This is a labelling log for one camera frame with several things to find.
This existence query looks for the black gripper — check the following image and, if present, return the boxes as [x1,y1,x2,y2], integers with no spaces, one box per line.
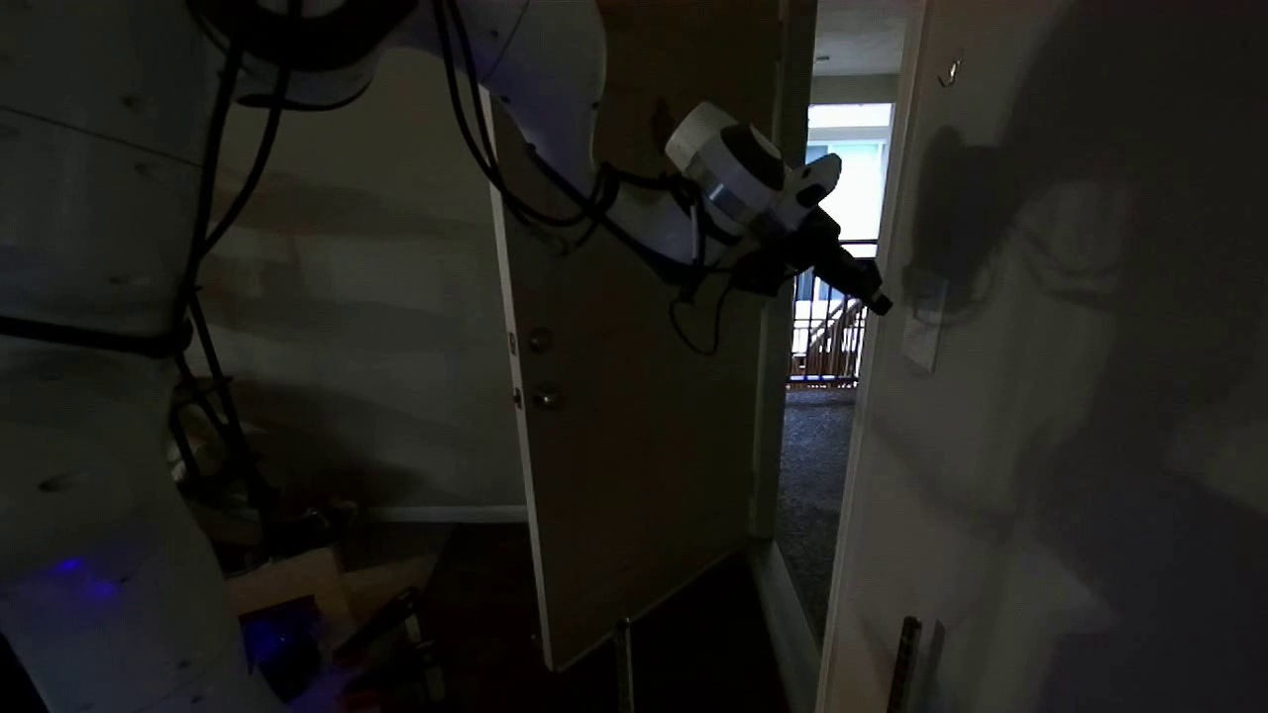
[745,202,894,323]

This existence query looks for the dark stair railing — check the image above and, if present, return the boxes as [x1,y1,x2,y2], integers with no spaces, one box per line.
[789,237,884,391]

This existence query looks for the bright window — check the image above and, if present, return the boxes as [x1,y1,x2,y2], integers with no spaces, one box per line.
[795,100,898,245]

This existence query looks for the tan wooden door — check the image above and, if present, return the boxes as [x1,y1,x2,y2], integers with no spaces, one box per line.
[476,0,800,675]

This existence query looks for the thin metal pole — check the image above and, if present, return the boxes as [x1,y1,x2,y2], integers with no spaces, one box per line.
[612,616,643,713]

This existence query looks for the brown cardboard box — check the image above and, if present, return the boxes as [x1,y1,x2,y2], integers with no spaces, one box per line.
[226,544,442,659]

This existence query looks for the grey robot stand cover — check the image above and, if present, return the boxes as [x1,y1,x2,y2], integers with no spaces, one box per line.
[0,333,272,713]

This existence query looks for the white wall light switch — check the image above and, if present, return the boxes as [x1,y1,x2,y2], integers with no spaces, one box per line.
[898,270,960,385]

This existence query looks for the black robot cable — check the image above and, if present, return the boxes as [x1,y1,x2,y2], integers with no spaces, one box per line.
[431,0,749,364]

